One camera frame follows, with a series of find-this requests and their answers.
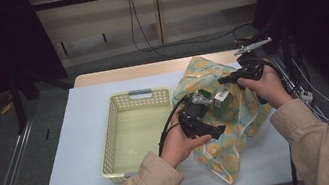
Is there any pale yellow plastic basket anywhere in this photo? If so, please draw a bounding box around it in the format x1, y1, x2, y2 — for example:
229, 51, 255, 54
87, 84, 184, 185

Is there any white board table cover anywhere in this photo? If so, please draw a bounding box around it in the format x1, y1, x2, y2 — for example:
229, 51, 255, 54
19, 53, 298, 185

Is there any left hand-held gripper cable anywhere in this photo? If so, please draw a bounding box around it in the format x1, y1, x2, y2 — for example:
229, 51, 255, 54
148, 93, 201, 157

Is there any black cable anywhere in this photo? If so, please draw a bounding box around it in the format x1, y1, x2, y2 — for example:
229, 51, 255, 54
125, 0, 181, 66
130, 0, 257, 55

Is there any person's right hand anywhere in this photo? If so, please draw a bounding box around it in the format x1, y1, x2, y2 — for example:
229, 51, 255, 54
235, 60, 295, 116

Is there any person's left hand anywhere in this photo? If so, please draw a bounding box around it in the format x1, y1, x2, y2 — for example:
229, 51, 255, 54
153, 104, 217, 172

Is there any tall green and white box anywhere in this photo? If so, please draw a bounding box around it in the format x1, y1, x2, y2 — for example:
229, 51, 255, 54
207, 85, 236, 120

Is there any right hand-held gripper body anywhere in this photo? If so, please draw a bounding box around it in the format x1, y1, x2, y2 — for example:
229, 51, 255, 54
231, 37, 280, 86

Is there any yellow floor tape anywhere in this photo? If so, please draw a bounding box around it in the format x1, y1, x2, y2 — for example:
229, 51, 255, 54
0, 101, 17, 115

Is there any white cable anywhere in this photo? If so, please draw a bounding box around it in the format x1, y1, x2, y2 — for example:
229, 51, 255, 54
292, 54, 329, 131

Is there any white power strip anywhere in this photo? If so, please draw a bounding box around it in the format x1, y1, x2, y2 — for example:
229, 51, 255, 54
298, 87, 315, 105

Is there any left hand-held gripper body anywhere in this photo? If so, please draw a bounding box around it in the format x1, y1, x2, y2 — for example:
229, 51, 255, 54
174, 88, 218, 141

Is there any orange-print cloth bag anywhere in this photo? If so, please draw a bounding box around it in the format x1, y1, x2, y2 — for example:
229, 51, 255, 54
165, 45, 285, 185

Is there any black metal stand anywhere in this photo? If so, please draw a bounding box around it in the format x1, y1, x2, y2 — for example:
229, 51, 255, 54
236, 14, 301, 93
4, 54, 81, 136

